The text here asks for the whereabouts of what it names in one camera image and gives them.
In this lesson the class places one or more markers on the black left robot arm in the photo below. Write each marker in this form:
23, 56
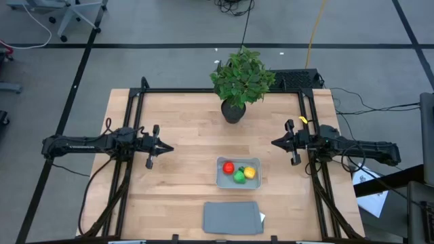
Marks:
84, 145

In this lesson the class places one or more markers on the black grille box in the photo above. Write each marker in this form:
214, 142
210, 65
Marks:
296, 79

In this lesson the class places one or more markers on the white paper slip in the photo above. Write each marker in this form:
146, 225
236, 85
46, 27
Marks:
262, 217

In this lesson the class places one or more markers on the grey plastic tupperware bin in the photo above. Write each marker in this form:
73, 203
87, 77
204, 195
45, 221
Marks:
225, 183

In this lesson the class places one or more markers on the grey folded cloth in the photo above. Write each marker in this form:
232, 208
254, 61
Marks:
232, 218

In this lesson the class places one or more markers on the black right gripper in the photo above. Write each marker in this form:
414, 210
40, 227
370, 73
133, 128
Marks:
298, 140

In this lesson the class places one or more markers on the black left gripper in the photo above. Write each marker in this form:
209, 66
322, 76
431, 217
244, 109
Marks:
147, 144

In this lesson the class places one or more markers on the black table clamp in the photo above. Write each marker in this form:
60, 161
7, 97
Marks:
144, 83
175, 238
274, 239

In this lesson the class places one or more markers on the grey metal cabinet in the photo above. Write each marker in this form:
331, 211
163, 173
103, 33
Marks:
427, 135

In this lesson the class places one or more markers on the yellow toy bell pepper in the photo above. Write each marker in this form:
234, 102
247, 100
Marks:
250, 172

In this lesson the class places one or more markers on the green toy bell pepper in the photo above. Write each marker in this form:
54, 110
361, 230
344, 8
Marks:
239, 177

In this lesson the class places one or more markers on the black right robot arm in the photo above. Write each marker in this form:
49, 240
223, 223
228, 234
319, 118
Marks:
366, 149

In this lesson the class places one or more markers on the white printed papers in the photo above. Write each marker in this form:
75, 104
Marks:
371, 200

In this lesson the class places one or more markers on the black aluminium table frame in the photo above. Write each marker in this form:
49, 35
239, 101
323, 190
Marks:
169, 90

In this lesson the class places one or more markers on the yellow tag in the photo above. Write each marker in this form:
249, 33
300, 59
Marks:
302, 119

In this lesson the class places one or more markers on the green plant in black pot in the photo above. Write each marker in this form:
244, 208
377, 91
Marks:
242, 78

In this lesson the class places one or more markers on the red toy tomato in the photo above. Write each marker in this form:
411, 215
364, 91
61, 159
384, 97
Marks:
228, 167

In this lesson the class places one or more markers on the white office chair base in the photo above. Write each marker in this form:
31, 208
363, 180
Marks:
73, 10

